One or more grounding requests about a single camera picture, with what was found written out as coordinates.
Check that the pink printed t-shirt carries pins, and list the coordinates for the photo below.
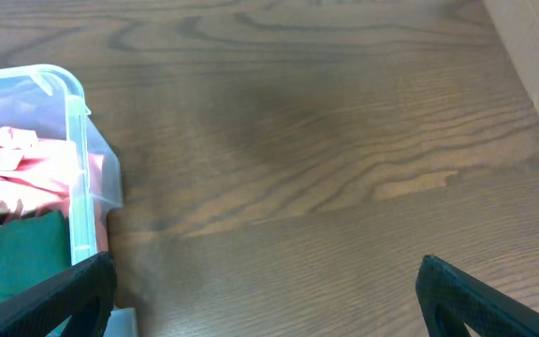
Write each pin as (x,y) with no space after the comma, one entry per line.
(37,174)

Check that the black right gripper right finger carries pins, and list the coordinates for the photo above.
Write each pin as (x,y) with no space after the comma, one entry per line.
(453,303)

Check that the dark green shirt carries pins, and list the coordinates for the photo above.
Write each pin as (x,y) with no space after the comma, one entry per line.
(32,250)

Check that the clear plastic storage bin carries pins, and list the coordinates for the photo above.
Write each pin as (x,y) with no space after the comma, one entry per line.
(50,100)

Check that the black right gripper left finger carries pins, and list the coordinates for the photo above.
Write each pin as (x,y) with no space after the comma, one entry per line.
(80,297)

